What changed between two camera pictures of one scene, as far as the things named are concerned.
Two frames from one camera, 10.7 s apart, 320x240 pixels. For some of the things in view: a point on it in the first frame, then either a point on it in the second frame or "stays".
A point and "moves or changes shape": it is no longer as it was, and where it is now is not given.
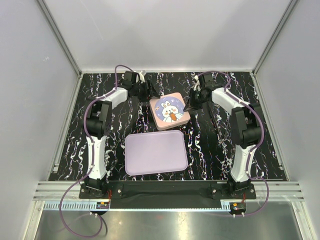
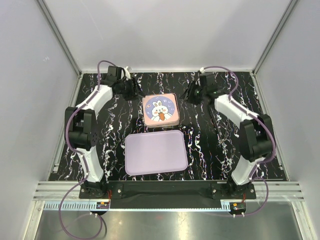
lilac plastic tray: x=155 y=152 stays
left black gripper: x=146 y=96 -> x=134 y=92
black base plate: x=167 y=194 stays
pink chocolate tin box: x=162 y=128 -> x=156 y=123
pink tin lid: x=167 y=111 moves or changes shape
